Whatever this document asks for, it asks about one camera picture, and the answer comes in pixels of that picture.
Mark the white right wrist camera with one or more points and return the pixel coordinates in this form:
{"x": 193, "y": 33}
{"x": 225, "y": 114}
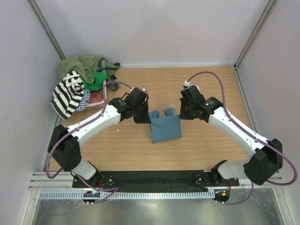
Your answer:
{"x": 187, "y": 84}

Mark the blue white striped tank top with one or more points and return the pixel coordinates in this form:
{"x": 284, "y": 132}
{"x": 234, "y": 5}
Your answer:
{"x": 85, "y": 100}

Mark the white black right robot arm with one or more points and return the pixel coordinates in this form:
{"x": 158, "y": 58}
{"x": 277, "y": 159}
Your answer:
{"x": 263, "y": 156}

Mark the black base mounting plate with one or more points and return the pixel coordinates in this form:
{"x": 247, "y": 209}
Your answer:
{"x": 159, "y": 179}

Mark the white laundry basket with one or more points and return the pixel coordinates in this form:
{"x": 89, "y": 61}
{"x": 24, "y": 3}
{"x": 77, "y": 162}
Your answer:
{"x": 99, "y": 105}

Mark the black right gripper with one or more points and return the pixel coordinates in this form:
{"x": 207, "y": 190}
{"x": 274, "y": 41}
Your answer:
{"x": 183, "y": 114}

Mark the red tank top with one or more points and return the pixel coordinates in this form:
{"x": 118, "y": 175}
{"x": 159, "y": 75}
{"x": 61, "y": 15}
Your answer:
{"x": 96, "y": 97}

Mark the perforated cable duct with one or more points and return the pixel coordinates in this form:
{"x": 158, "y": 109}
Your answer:
{"x": 93, "y": 195}

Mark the black white striped tank top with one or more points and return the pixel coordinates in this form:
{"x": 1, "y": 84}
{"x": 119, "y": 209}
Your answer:
{"x": 67, "y": 95}

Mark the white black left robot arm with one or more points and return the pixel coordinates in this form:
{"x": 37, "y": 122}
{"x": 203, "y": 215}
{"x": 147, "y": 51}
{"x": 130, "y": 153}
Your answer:
{"x": 66, "y": 142}

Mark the olive green tank top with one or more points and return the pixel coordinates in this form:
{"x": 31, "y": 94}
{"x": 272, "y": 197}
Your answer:
{"x": 84, "y": 65}

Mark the bright green tank top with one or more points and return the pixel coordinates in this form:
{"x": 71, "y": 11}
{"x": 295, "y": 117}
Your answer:
{"x": 97, "y": 84}

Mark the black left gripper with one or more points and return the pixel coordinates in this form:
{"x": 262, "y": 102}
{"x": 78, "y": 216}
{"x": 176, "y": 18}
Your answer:
{"x": 145, "y": 119}

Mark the aluminium frame rail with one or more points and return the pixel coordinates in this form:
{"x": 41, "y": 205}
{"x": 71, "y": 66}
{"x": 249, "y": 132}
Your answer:
{"x": 64, "y": 180}

